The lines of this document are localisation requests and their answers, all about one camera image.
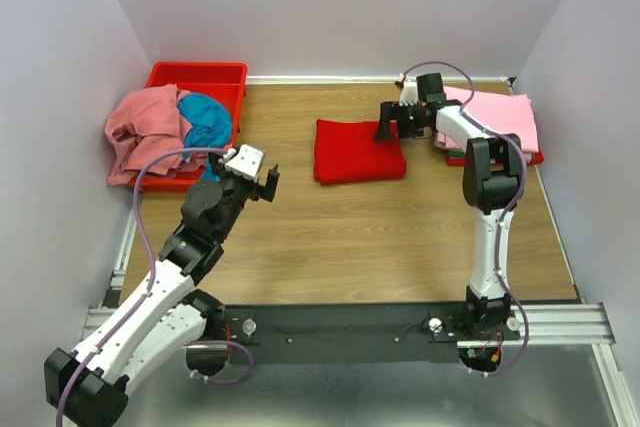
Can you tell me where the red t shirt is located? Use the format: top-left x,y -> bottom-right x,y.
313,119 -> 406,186

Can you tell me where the dusty pink t shirt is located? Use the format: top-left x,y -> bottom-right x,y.
104,84 -> 192,186

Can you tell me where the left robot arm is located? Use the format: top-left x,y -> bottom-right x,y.
44,166 -> 279,426

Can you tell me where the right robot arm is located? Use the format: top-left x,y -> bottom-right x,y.
374,73 -> 527,334

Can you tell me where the blue t shirt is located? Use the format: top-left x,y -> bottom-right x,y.
177,92 -> 234,185

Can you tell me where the folded light pink shirt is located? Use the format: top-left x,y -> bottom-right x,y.
464,92 -> 539,154

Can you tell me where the red plastic bin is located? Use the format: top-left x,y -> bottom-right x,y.
141,61 -> 248,193

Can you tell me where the folded red shirt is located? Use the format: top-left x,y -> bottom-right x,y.
444,150 -> 545,167

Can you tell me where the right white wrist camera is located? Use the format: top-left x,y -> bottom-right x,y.
395,76 -> 419,106

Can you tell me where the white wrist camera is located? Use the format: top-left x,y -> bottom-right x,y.
395,76 -> 419,106
219,144 -> 266,183

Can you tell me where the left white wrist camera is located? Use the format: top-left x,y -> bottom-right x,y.
219,144 -> 266,183

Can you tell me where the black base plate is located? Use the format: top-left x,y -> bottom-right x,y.
186,297 -> 520,374

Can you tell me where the aluminium frame rail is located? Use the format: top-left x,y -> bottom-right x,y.
55,196 -> 640,427

